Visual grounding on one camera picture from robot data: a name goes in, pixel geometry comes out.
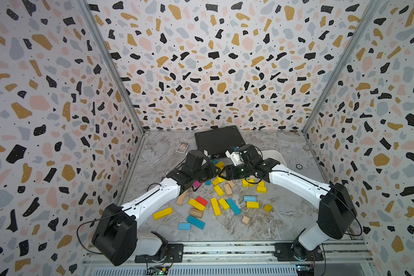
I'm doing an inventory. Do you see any white plastic bin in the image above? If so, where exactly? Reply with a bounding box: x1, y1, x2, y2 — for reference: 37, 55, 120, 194
262, 149, 286, 166

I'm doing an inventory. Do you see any yellow slanted block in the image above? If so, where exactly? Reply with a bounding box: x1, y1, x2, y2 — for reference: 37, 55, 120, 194
188, 198, 205, 212

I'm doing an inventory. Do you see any long yellow block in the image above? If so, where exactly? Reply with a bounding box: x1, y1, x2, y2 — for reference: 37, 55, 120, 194
210, 198, 221, 216
153, 207, 173, 220

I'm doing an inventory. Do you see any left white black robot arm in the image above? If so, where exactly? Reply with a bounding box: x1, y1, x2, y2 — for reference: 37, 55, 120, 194
92, 150, 221, 266

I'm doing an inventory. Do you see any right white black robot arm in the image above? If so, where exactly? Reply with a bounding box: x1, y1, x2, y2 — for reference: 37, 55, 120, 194
220, 144, 357, 259

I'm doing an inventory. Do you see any magenta block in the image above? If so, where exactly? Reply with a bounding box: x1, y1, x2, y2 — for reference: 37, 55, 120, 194
193, 181, 202, 189

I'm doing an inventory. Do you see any small card box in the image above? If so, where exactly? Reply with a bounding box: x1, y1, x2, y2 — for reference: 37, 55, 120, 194
176, 141, 190, 154

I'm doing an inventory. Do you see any yellow block right cluster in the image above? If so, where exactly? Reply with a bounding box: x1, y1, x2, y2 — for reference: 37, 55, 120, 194
256, 186, 267, 193

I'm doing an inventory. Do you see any black briefcase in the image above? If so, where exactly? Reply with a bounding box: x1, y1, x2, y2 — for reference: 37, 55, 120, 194
194, 125, 246, 158

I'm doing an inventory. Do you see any red block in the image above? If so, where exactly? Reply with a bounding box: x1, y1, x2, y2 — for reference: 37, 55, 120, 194
195, 196, 208, 206

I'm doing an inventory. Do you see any light blue cylinder block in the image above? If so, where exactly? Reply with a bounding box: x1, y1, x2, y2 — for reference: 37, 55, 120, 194
243, 195, 257, 202

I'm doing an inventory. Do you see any natural wood block centre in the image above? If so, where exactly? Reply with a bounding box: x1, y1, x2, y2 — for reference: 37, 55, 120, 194
224, 184, 233, 196

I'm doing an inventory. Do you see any natural wood long block left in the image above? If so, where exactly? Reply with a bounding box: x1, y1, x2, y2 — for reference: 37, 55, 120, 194
176, 190, 188, 206

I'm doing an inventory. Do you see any yellow block near cylinder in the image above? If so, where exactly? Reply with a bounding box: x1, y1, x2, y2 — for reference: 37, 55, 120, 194
246, 201, 259, 209

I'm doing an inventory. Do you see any yellow block beside teal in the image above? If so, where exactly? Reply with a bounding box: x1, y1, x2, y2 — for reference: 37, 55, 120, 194
218, 198, 230, 210

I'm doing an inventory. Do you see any natural wood block front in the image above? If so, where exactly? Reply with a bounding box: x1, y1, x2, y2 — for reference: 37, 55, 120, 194
190, 208, 204, 219

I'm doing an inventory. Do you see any yellow triangle block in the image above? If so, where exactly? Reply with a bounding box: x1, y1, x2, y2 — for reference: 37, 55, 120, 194
263, 204, 273, 213

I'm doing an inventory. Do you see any teal slanted block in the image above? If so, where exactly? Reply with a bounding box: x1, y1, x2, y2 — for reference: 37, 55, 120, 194
226, 198, 241, 216

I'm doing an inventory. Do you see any small natural wood cube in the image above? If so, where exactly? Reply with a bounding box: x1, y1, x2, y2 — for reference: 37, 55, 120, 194
242, 216, 250, 225

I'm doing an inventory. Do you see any teal long block front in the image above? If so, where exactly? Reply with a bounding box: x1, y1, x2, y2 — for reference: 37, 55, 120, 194
187, 215, 205, 230

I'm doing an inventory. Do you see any small light blue block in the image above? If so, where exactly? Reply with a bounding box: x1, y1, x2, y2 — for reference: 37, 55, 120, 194
178, 223, 192, 231

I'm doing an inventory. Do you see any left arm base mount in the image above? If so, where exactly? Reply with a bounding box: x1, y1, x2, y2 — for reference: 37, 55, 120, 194
135, 243, 184, 265

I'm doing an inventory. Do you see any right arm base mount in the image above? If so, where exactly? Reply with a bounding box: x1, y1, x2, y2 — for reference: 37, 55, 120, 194
274, 242, 324, 262

